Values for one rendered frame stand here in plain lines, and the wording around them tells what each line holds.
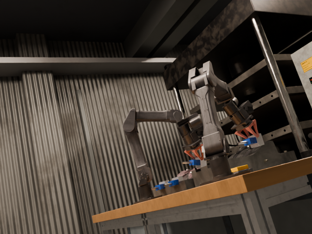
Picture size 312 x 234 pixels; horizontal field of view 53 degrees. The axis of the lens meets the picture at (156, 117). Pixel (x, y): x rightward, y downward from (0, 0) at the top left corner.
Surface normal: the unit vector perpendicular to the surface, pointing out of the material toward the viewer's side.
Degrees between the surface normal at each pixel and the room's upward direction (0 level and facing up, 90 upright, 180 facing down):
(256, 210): 90
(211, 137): 75
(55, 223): 90
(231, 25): 90
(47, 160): 90
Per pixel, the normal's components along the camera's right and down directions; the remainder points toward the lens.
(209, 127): -0.55, -0.33
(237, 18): -0.87, 0.11
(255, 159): 0.42, -0.33
